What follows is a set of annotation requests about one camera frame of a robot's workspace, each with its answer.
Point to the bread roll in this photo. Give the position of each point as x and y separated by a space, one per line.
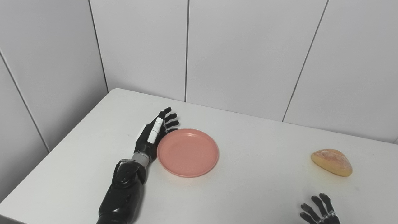
331 161

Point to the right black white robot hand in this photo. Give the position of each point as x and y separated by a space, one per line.
320 211

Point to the pink round plate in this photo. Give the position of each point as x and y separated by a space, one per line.
187 153

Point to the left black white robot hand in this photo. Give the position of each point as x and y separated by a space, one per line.
146 140

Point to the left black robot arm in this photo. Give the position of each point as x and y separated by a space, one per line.
124 196

